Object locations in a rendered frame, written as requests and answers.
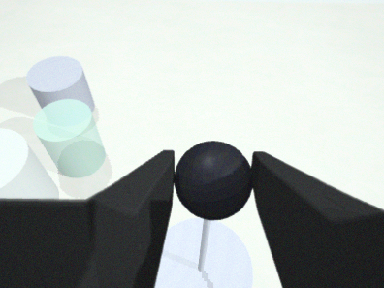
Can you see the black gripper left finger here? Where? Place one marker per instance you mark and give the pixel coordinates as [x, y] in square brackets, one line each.
[112, 239]

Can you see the french press coffee maker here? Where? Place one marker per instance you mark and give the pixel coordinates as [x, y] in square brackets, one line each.
[213, 181]

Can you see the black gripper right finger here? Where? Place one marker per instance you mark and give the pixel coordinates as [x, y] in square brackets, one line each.
[319, 237]

